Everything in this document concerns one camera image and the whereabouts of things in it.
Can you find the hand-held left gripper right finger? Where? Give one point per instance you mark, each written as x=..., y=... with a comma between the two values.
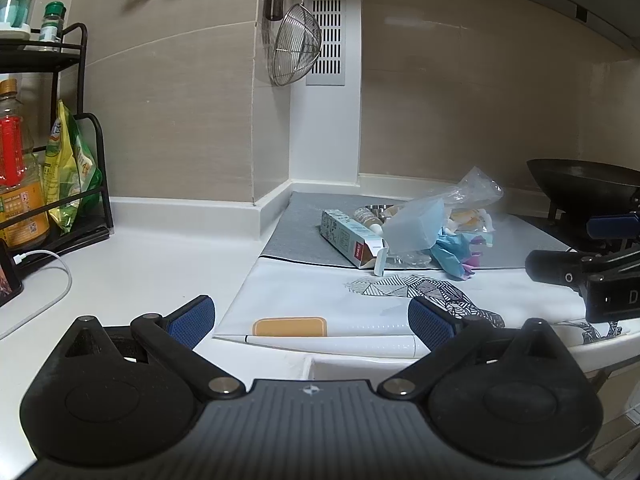
x=432, y=324

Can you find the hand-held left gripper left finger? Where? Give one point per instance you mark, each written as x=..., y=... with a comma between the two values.
x=192, y=321

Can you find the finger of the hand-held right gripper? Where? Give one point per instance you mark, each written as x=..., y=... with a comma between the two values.
x=552, y=266
x=612, y=226

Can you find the pale blue cardboard box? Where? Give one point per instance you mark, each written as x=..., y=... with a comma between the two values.
x=345, y=235

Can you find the black wok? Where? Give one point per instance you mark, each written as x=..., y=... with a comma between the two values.
x=590, y=185

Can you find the teal crumpled wrapper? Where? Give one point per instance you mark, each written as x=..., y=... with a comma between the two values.
x=450, y=255

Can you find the purple wrapper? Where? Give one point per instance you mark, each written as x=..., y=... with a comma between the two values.
x=472, y=262

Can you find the pale blue plastic bag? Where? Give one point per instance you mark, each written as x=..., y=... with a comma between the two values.
x=412, y=230

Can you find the white yellow crumpled wrapper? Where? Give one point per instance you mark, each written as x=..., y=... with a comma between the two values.
x=467, y=220

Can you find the orange rectangular sticker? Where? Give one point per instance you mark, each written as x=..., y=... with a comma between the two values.
x=290, y=326

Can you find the clear plastic bag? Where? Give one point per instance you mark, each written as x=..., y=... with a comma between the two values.
x=475, y=187

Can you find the white black-printed mat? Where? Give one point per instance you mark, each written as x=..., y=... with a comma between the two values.
x=300, y=290

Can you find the small beige bottle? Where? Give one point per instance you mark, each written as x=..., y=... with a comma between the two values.
x=367, y=220

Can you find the black metal kitchen rack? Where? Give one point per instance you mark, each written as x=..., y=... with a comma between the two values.
x=85, y=236

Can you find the grey counter mat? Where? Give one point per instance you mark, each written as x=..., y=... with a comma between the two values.
x=295, y=230

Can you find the green yellow snack bag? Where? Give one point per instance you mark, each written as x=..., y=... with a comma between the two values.
x=65, y=170

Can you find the red label oil bottle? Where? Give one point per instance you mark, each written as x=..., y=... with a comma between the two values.
x=25, y=200

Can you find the green lid spice jar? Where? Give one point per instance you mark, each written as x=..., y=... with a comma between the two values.
x=51, y=27

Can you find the white green plastic container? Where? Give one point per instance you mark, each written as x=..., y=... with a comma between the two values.
x=15, y=10

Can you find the grey wall vent grille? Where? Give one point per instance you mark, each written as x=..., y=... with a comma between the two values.
x=326, y=25

